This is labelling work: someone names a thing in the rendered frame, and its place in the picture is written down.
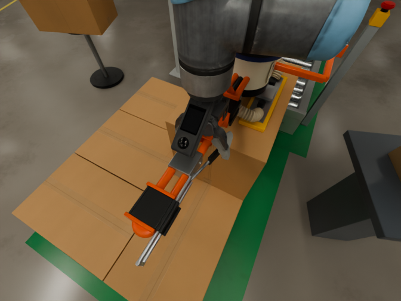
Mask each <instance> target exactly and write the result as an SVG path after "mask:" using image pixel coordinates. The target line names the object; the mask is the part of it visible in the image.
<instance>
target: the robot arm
mask: <svg viewBox="0 0 401 301"><path fill-rule="evenodd" d="M170 1H171V3H172V7H173V13H174V24H175V34H176V41H177V51H178V61H179V67H180V78H181V85H182V87H183V88H184V89H185V90H186V91H187V93H188V95H189V96H190V99H189V102H188V104H187V107H186V110H185V112H184V113H181V114H180V116H179V117H178V118H177V119H176V121H175V137H174V140H173V142H172V145H171V149H172V150H174V151H176V152H179V153H181V154H183V155H185V156H188V157H193V156H194V155H195V153H196V150H197V148H198V145H199V143H200V140H201V138H202V135H204V136H205V137H206V136H208V137H210V136H213V139H212V140H211V142H212V144H213V145H214V146H215V147H216V148H217V149H218V152H219V153H220V154H221V158H222V159H226V160H229V157H230V145H231V143H232V139H233V133H232V132H231V131H228V132H227V133H226V132H225V131H224V129H223V128H221V127H220V126H219V125H218V122H219V120H220V118H221V117H222V116H223V120H222V121H224V119H225V118H226V116H227V113H228V108H229V101H230V98H228V97H224V96H223V94H224V93H225V92H226V91H227V90H228V89H229V87H230V86H231V81H232V75H233V68H234V64H235V57H236V53H247V54H249V53H250V54H258V55H264V56H275V57H286V58H293V59H304V60H306V62H309V61H310V60H318V61H327V60H330V59H332V58H334V57H335V56H337V55H338V54H339V53H340V52H341V51H342V50H343V49H344V48H345V46H346V45H347V44H348V43H349V41H350V40H351V38H352V36H353V35H354V34H355V32H356V31H357V29H358V27H359V25H360V24H361V22H362V20H363V18H364V16H365V13H366V11H367V9H368V6H369V3H370V1H371V0H170ZM225 100H226V102H225ZM226 108H227V109H226ZM225 111H226V113H225Z"/></svg>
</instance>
